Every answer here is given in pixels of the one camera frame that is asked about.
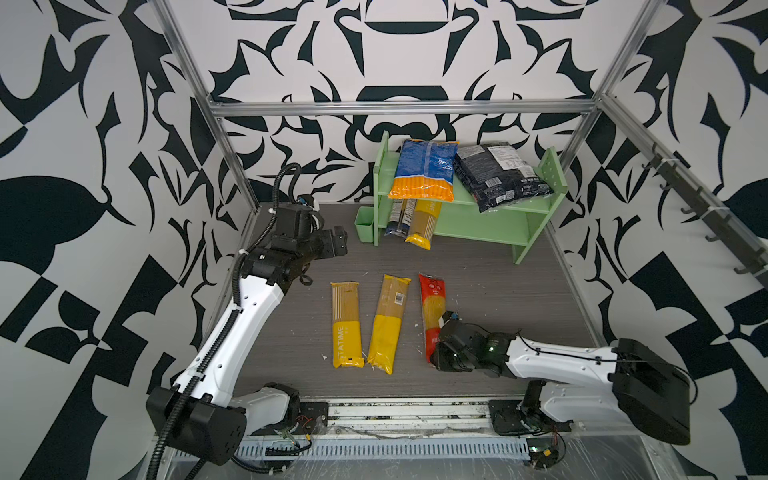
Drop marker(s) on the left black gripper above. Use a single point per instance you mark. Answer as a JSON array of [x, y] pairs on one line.
[[327, 247]]

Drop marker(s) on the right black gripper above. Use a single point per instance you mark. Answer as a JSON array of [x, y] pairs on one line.
[[438, 360]]

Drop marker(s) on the red spaghetti pack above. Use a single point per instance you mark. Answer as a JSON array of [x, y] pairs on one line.
[[433, 306]]

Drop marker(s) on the yellow spaghetti pack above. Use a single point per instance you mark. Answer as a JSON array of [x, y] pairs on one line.
[[346, 333], [387, 322], [423, 225]]

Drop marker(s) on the clear blue spaghetti pack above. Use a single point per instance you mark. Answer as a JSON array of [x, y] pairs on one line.
[[400, 218]]

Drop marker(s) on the blue orange pasta bag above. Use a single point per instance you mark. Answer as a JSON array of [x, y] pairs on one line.
[[425, 170]]

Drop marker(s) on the black pasta bag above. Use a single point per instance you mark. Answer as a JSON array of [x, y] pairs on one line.
[[495, 175]]

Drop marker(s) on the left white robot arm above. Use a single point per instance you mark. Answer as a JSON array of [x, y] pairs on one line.
[[234, 342]]

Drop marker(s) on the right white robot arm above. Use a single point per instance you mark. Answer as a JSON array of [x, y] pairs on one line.
[[626, 383]]

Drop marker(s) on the green wooden shelf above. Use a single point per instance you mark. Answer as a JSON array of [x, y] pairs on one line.
[[518, 225]]

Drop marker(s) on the small green plastic bin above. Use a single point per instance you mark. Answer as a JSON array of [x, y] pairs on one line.
[[364, 224]]

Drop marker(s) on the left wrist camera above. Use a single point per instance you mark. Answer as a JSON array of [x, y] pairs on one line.
[[297, 221]]

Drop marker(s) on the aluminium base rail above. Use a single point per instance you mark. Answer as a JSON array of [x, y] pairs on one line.
[[366, 429]]

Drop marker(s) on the black wall hook rail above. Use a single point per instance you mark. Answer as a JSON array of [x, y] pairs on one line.
[[701, 204]]

